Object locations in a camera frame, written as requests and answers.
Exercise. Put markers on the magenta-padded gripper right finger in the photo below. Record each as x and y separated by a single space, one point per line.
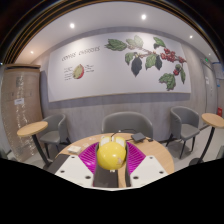
148 168

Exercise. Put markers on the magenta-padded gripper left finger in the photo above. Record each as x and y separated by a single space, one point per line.
73 166

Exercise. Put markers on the yellow computer mouse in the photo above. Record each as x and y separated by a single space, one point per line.
111 155

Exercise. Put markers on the small white box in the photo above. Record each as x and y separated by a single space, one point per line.
74 149

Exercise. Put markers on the black flat box device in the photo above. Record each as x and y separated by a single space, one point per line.
138 136

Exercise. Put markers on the grey upholstered chair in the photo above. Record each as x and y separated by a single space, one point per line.
183 125
126 121
55 131

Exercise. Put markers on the small round wooden side table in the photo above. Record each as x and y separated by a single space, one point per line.
32 128
213 120

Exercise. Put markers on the brown wrapped panel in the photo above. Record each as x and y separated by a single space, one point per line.
20 110

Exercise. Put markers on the grey door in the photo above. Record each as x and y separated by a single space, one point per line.
210 86

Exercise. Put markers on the ceiling spot lights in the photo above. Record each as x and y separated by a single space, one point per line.
72 25

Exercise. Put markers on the white wall poster with plant print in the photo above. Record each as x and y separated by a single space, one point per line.
106 73

